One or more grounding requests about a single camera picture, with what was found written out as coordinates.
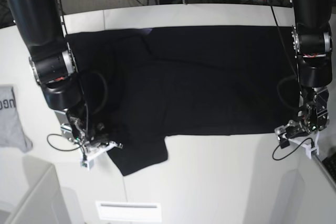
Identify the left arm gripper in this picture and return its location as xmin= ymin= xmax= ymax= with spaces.
xmin=275 ymin=87 xmax=329 ymax=140

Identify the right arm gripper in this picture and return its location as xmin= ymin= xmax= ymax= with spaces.
xmin=60 ymin=110 xmax=123 ymax=153

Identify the black T-shirt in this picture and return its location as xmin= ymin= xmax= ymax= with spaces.
xmin=67 ymin=26 xmax=299 ymax=176

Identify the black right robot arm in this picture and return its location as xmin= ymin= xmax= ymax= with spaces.
xmin=7 ymin=0 xmax=123 ymax=150

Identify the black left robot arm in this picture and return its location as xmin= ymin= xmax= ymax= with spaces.
xmin=275 ymin=0 xmax=333 ymax=143

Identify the black keyboard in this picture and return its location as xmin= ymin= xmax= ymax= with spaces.
xmin=322 ymin=154 xmax=336 ymax=182

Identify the white bin right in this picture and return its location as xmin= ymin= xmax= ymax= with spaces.
xmin=269 ymin=156 xmax=335 ymax=223

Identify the white bin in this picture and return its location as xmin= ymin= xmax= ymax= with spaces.
xmin=269 ymin=156 xmax=335 ymax=223
xmin=1 ymin=155 xmax=71 ymax=223

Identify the white bin left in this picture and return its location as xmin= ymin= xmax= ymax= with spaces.
xmin=1 ymin=155 xmax=71 ymax=223

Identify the grey folded garment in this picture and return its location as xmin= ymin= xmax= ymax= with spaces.
xmin=1 ymin=86 xmax=33 ymax=153

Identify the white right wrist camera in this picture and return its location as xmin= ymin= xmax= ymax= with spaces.
xmin=80 ymin=153 xmax=97 ymax=170

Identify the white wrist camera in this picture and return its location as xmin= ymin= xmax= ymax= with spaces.
xmin=80 ymin=153 xmax=97 ymax=170
xmin=302 ymin=132 xmax=320 ymax=159

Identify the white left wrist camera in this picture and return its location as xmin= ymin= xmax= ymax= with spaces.
xmin=302 ymin=132 xmax=320 ymax=159

